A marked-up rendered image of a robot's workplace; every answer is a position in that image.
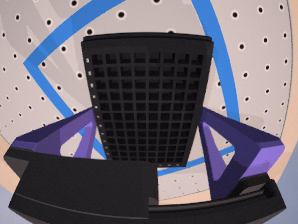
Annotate black well plate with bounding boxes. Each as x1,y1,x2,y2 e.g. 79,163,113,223
81,32,214,168

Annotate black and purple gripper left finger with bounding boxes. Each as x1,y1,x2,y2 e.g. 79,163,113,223
10,107,97,158

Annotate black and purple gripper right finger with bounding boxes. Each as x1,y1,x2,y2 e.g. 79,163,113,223
198,107,285,200

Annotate blue tape outline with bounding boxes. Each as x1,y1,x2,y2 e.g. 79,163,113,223
23,0,240,177

